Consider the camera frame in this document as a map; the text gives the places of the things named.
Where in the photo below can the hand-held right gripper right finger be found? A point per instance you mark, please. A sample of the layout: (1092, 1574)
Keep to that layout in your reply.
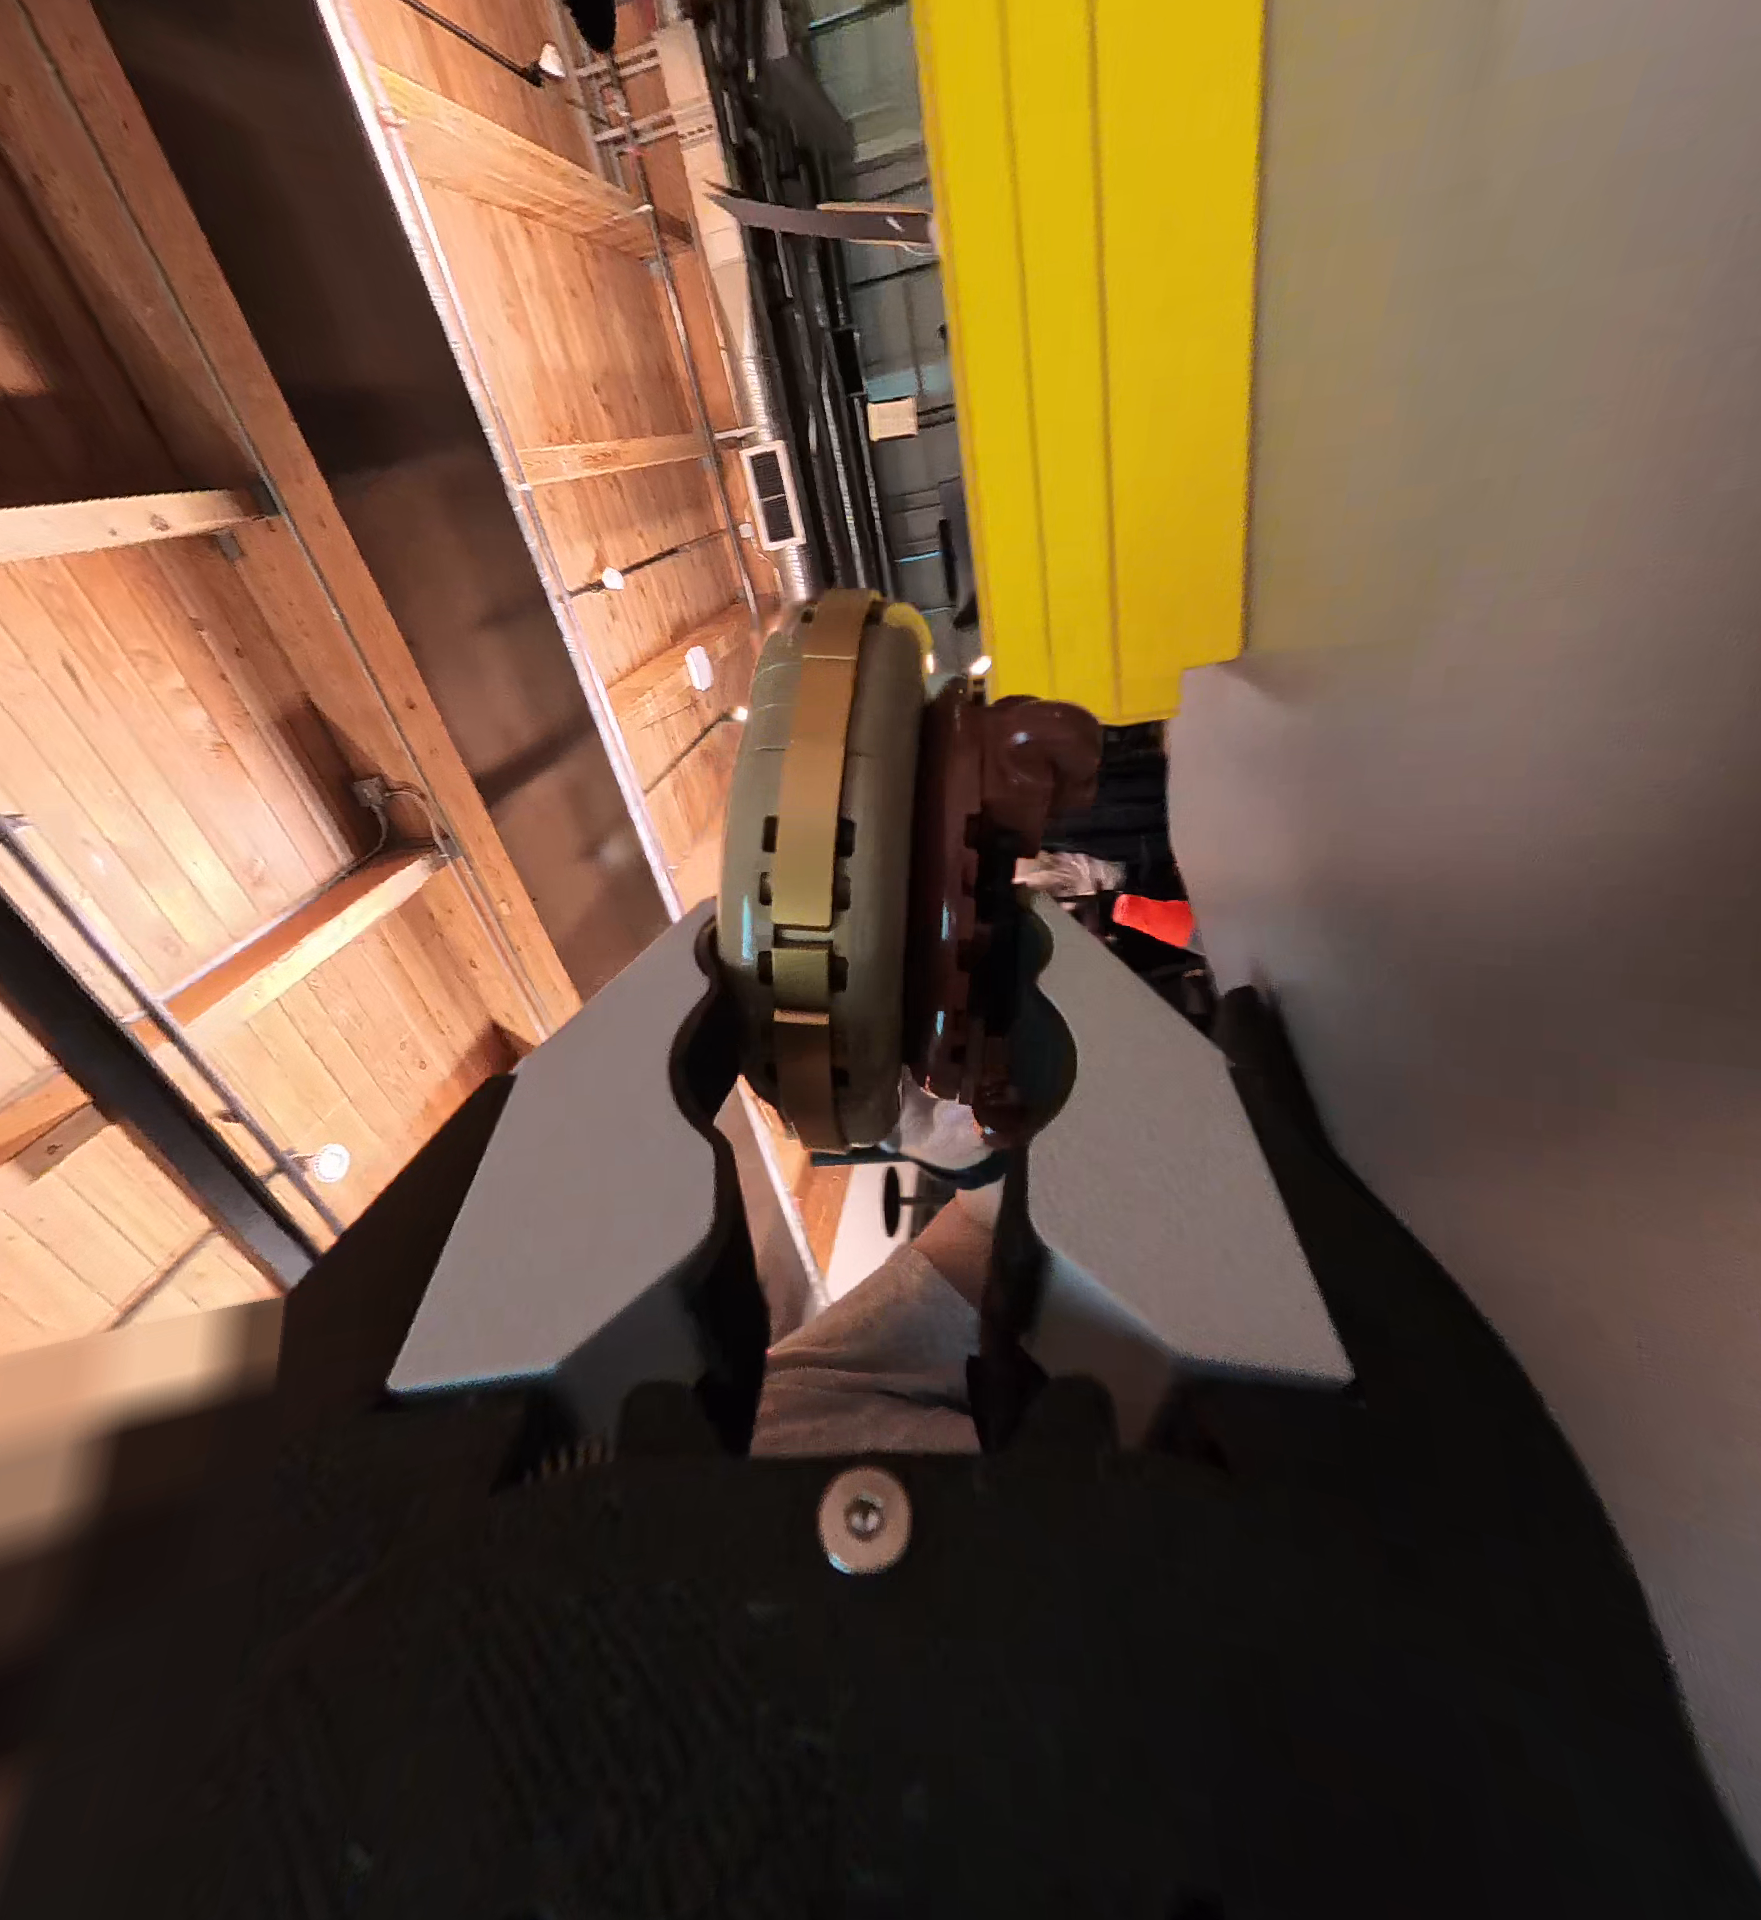
(1165, 1199)

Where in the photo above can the white ceiling vent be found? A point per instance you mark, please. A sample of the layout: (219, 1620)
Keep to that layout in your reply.
(774, 499)

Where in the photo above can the person's grey clothing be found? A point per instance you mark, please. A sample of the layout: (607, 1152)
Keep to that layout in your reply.
(860, 1354)

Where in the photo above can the orange traffic cone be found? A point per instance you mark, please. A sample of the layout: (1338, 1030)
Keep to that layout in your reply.
(1151, 918)

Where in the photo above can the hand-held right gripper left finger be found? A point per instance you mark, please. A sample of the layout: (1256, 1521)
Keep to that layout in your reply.
(566, 1235)

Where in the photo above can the yellow plastic bin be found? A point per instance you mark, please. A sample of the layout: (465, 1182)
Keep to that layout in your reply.
(1092, 301)

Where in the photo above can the grey desk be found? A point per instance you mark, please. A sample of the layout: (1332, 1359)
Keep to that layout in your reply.
(1542, 905)

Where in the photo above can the tan brick-built pot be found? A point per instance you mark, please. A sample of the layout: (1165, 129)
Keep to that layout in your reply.
(821, 840)

